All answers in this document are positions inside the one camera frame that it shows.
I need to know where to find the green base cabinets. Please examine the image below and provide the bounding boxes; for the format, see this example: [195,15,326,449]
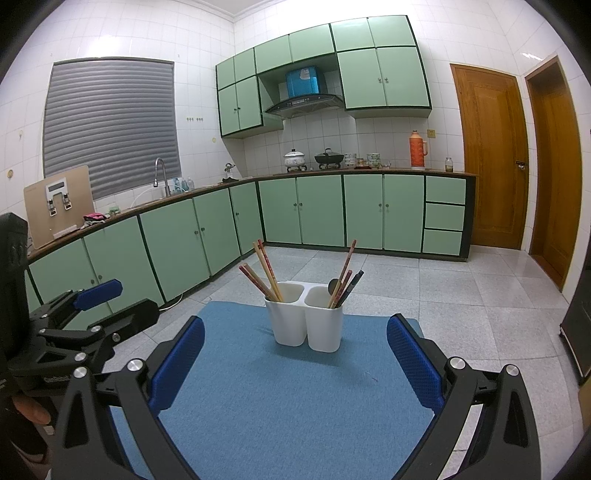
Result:
[23,171,477,324]

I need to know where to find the white clip device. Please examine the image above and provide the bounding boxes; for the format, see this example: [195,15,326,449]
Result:
[45,181,72,215]

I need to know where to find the person's left hand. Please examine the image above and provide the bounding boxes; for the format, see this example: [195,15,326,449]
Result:
[11,394,52,425]

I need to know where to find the blue hood chimney cover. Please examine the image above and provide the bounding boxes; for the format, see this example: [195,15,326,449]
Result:
[285,66,322,99]

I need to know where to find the gas stove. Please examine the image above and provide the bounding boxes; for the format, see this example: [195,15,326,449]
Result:
[284,164,345,174]

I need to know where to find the white two-compartment utensil holder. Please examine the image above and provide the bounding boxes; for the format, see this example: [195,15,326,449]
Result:
[264,280,345,353]

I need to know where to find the brown board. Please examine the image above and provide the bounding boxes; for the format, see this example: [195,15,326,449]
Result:
[23,165,93,250]

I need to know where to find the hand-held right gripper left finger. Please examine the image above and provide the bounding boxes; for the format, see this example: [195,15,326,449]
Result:
[52,316,206,480]

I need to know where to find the black glass-front cabinet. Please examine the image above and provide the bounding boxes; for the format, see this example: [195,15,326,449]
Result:
[558,295,591,386]

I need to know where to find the red thermos flask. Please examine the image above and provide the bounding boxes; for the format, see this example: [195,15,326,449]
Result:
[410,130,429,171]

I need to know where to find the grey window blind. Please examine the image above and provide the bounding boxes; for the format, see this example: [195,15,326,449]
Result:
[42,58,182,200]

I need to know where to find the black range hood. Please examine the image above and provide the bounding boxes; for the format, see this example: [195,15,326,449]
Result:
[264,93,345,120]

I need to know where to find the wooden chopstick red patterned end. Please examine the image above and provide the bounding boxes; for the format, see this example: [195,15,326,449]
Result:
[243,263,277,302]
[239,265,274,302]

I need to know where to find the blue table mat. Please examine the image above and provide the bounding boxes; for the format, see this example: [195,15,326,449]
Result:
[108,300,437,480]

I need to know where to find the green four-door wall cabinet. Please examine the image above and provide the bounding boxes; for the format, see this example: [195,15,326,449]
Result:
[330,15,433,120]
[215,47,284,138]

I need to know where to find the plain wooden chopstick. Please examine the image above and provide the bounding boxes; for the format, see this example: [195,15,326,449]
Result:
[252,241,280,302]
[257,239,283,302]

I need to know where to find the metal kitchen faucet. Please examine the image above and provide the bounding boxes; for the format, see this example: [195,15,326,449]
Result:
[154,158,171,198]

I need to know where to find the green two-door wall cabinet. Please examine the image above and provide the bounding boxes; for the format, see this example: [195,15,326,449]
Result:
[254,23,337,75]

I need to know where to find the plain wooden door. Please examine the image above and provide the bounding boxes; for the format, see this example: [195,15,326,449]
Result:
[524,55,583,292]

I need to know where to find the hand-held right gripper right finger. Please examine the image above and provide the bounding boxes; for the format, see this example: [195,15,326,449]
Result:
[387,314,542,480]

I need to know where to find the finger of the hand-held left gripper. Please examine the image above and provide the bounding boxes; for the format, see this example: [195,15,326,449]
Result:
[28,278,124,326]
[39,298,160,366]

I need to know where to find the wooden door with handle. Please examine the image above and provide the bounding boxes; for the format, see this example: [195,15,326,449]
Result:
[450,63,530,251]

